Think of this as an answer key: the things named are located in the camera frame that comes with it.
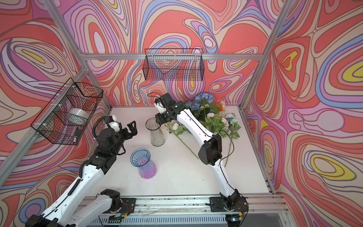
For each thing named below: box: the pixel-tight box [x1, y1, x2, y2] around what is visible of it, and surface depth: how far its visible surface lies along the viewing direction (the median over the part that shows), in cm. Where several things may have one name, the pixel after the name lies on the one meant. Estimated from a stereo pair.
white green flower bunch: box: [204, 111, 242, 167], surface depth 101 cm
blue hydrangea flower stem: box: [193, 92, 216, 126], surface depth 108 cm
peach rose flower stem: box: [164, 122, 199, 160], surface depth 101 cm
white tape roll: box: [68, 107, 91, 120], surface depth 75 cm
